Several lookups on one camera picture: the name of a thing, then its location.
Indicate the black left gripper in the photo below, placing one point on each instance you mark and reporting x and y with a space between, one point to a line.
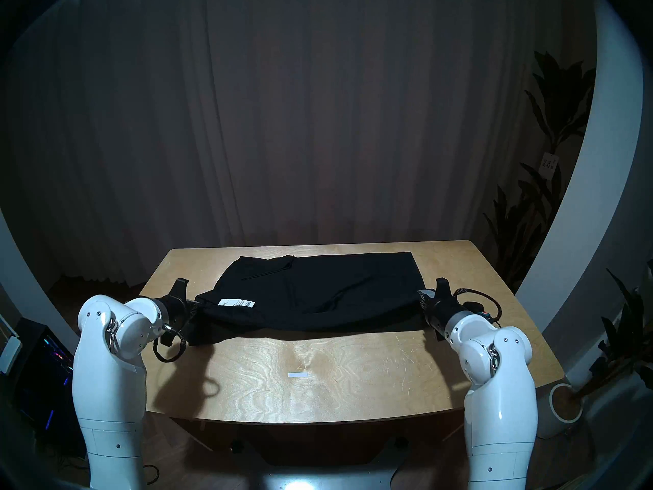
178 315

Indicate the white wall device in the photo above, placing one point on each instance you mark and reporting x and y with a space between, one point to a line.
9 355

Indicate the black computer tower with lights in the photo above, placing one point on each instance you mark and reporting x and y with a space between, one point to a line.
46 382

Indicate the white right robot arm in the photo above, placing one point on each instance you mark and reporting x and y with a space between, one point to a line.
500 392

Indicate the brown pleated curtain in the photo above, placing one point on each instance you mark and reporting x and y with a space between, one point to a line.
306 111

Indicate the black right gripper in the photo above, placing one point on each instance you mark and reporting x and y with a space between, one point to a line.
436 313

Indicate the black t-shirt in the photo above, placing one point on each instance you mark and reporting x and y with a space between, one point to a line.
316 290

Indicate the white printed shirt label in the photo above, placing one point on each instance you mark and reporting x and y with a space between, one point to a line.
235 303

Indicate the white paper plant tag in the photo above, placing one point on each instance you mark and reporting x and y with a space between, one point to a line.
549 163

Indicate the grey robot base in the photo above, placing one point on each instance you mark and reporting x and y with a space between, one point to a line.
316 479

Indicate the white round plant pot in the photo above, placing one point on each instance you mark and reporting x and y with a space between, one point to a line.
558 417

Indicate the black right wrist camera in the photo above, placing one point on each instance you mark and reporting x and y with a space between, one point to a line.
442 288

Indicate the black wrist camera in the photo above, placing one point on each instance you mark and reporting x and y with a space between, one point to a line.
179 288
442 288

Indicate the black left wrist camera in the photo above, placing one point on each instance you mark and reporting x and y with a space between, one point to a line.
179 288

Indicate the tall dark leafy plant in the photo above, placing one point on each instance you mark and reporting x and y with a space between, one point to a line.
561 96

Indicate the dark plant in white pot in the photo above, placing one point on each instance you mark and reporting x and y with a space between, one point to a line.
625 341

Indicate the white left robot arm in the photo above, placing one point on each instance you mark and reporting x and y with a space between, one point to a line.
107 382

